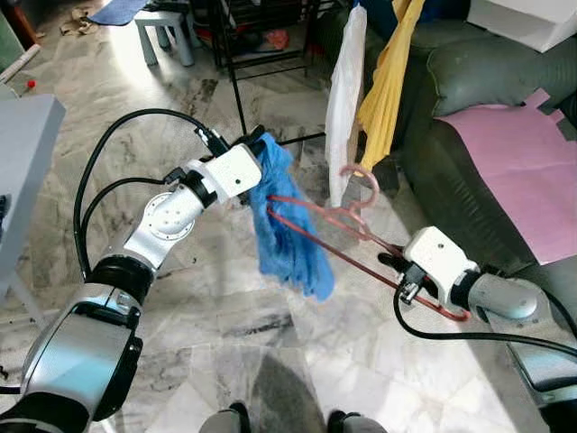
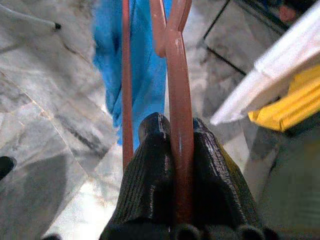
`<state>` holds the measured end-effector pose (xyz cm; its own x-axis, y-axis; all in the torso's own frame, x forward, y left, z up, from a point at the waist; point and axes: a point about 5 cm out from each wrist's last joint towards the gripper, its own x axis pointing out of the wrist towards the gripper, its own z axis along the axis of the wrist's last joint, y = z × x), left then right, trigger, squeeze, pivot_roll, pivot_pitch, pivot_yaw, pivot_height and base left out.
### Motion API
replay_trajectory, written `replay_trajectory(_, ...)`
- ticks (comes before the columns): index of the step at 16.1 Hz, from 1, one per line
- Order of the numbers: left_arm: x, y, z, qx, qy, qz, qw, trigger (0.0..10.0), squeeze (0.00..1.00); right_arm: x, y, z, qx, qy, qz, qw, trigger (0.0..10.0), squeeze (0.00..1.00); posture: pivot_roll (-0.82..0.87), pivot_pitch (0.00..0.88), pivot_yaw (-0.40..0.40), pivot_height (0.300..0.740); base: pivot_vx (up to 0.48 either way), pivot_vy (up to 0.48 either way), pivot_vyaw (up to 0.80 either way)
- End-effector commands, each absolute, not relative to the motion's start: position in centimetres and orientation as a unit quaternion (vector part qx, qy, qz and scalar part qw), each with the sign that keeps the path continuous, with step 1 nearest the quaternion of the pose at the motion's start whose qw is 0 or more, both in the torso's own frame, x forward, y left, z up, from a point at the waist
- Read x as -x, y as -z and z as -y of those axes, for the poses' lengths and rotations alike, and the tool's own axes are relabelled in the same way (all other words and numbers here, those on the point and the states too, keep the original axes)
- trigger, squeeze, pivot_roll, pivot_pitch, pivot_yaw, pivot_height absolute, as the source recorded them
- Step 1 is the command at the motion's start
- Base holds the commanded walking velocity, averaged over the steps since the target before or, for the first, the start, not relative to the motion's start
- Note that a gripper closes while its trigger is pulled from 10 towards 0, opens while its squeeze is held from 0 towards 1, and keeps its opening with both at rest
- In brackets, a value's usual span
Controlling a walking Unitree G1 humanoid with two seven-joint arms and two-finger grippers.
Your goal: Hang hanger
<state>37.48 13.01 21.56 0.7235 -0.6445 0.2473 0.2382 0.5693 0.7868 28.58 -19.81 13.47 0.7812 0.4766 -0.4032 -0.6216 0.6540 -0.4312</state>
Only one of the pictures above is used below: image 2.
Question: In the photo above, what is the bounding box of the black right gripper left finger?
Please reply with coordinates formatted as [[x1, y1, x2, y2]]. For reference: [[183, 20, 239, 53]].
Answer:
[[99, 112, 175, 240]]

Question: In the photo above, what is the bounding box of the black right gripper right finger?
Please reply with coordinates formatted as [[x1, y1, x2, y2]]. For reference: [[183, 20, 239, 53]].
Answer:
[[191, 117, 261, 230]]

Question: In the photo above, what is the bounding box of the pink plastic hanger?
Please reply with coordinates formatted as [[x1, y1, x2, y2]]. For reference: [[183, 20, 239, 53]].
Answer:
[[121, 0, 195, 226]]

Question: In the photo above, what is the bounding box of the blue t-shirt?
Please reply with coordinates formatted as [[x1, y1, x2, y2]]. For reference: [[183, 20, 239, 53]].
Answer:
[[92, 0, 173, 151]]

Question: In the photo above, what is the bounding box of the yellow shirt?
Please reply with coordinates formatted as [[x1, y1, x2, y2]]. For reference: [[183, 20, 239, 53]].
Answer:
[[247, 67, 320, 134]]

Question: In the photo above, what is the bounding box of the white shirt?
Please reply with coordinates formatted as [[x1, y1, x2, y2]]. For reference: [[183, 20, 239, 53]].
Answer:
[[209, 0, 320, 126]]

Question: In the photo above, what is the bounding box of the pale blue folding table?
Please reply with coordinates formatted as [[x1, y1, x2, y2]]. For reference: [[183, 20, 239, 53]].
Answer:
[[0, 4, 63, 33]]

